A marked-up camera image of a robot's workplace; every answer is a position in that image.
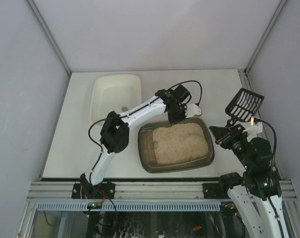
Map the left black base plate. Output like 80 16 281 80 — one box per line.
71 182 116 199

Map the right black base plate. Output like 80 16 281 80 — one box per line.
202 182 229 199

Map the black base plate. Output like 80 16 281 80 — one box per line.
202 182 229 199
71 182 116 199

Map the white plastic waste tray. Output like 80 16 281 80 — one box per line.
90 74 142 122

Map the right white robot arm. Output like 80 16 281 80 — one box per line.
209 124 289 238

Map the brown translucent litter box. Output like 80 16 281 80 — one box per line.
138 117 215 174

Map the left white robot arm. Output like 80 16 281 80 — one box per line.
80 85 191 198

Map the grey slotted cable duct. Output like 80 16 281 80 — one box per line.
37 201 221 212

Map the black slotted litter scoop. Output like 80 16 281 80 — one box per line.
225 88 264 127

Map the aluminium mounting rail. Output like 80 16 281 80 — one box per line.
27 180 297 200

